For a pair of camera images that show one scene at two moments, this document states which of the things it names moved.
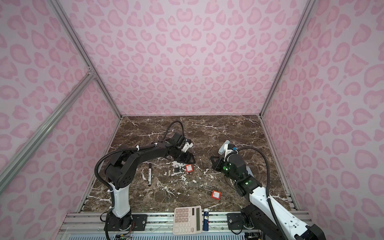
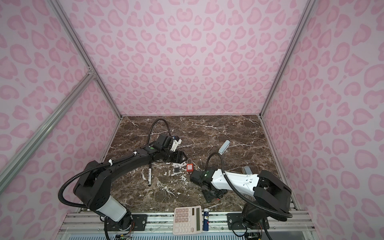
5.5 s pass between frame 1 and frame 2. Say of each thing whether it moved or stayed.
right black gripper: moved
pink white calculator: stayed
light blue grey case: stayed
